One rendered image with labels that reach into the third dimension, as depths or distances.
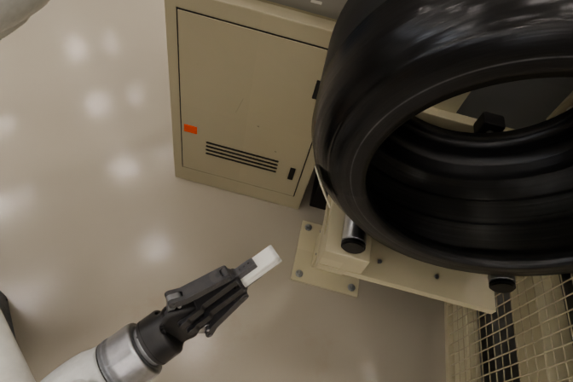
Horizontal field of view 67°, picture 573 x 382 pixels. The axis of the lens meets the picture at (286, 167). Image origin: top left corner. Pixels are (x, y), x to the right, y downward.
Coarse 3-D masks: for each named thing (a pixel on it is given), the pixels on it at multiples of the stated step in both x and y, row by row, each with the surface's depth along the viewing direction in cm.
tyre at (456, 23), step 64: (384, 0) 50; (448, 0) 43; (512, 0) 40; (384, 64) 47; (448, 64) 43; (512, 64) 42; (320, 128) 59; (384, 128) 51; (384, 192) 83; (448, 192) 88; (512, 192) 85; (448, 256) 71; (512, 256) 70
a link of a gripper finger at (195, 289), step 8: (216, 272) 65; (200, 280) 65; (208, 280) 65; (216, 280) 64; (224, 280) 65; (176, 288) 64; (184, 288) 64; (192, 288) 64; (200, 288) 64; (208, 288) 64; (216, 288) 65; (184, 296) 63; (192, 296) 63; (200, 296) 64; (168, 304) 62; (176, 304) 62; (184, 304) 63
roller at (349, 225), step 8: (344, 216) 82; (344, 224) 80; (352, 224) 78; (344, 232) 78; (352, 232) 77; (360, 232) 77; (344, 240) 77; (352, 240) 76; (360, 240) 76; (344, 248) 78; (352, 248) 78; (360, 248) 77
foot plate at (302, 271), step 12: (312, 228) 181; (300, 240) 177; (312, 240) 178; (300, 252) 174; (312, 252) 175; (300, 264) 171; (300, 276) 167; (312, 276) 169; (324, 276) 169; (336, 276) 170; (348, 276) 171; (324, 288) 167; (336, 288) 167; (348, 288) 168
